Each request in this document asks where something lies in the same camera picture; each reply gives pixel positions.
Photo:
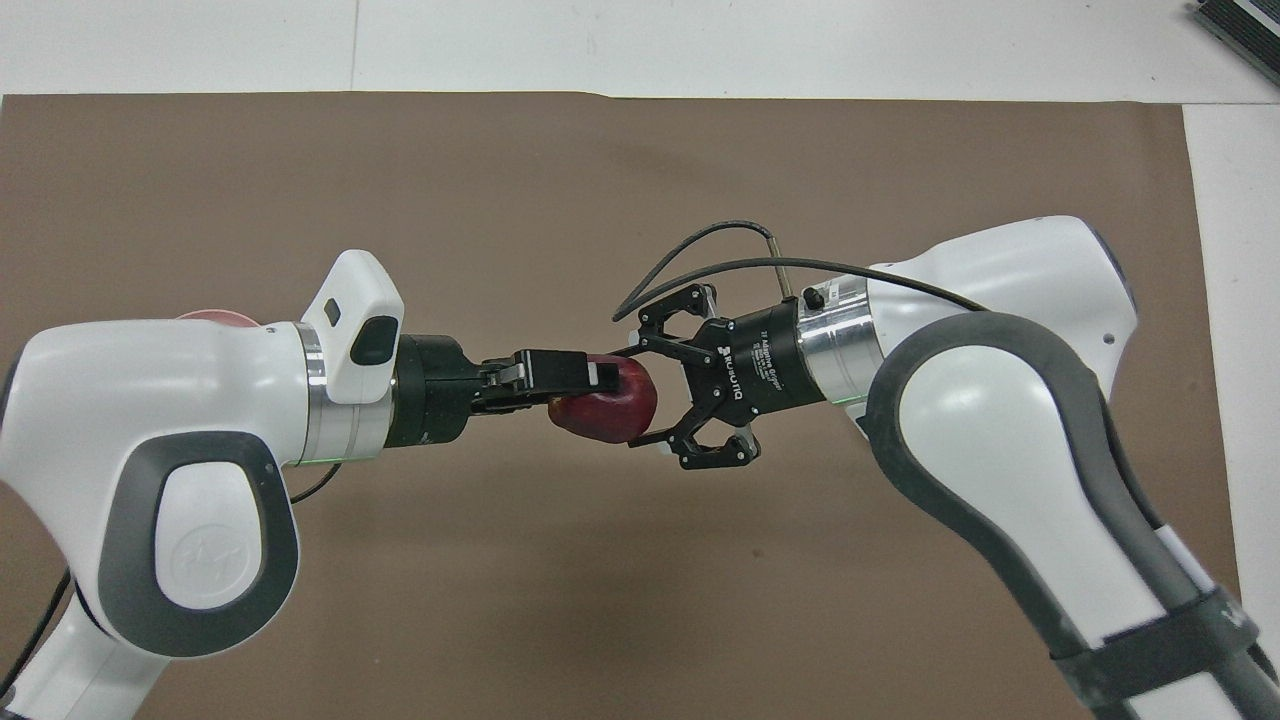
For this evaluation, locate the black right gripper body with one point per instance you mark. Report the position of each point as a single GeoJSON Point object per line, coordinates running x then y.
{"type": "Point", "coordinates": [770, 360]}

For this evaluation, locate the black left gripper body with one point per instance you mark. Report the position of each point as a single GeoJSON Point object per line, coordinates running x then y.
{"type": "Point", "coordinates": [430, 390]}

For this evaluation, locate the dark red apple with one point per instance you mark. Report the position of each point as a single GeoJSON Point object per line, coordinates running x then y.
{"type": "Point", "coordinates": [610, 415]}

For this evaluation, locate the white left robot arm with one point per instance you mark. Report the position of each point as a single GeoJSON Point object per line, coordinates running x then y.
{"type": "Point", "coordinates": [150, 420]}

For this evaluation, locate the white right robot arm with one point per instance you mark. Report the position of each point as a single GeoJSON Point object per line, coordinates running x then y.
{"type": "Point", "coordinates": [1000, 400]}

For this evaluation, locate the pink plate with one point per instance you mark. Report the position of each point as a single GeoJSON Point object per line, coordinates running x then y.
{"type": "Point", "coordinates": [215, 318]}

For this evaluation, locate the brown table mat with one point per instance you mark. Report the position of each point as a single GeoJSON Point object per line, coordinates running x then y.
{"type": "Point", "coordinates": [500, 200]}

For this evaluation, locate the dark ribbed device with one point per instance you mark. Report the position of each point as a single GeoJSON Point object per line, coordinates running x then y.
{"type": "Point", "coordinates": [1245, 25]}

